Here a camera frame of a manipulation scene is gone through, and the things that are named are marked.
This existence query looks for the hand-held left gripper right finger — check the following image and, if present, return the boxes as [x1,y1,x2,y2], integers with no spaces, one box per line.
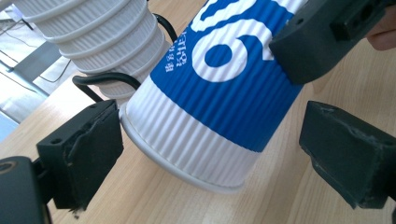
[299,100,396,210]

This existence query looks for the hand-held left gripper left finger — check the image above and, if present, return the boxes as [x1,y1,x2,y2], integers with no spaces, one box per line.
[36,99,124,211]

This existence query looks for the black wire cup holder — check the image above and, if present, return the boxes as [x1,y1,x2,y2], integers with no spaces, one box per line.
[72,12,178,104]

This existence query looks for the blue white paper cup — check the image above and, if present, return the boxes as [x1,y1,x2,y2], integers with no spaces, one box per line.
[120,0,310,194]

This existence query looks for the stack of white paper cups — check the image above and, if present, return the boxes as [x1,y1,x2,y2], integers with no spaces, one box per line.
[13,0,171,105]

